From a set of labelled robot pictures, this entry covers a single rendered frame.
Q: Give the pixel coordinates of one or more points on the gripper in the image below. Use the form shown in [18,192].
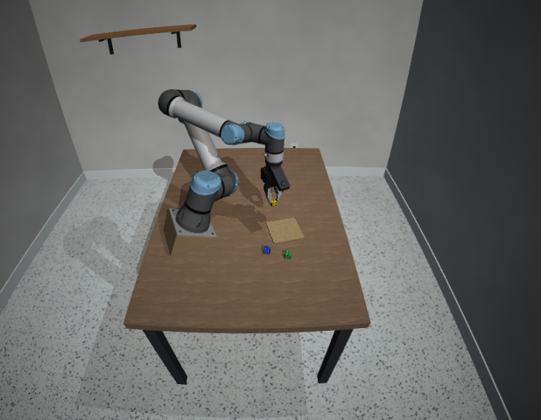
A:
[267,178]

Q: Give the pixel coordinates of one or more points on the tan flat mat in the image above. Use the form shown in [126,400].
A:
[284,230]

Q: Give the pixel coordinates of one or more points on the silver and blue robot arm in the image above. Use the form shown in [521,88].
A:
[217,181]

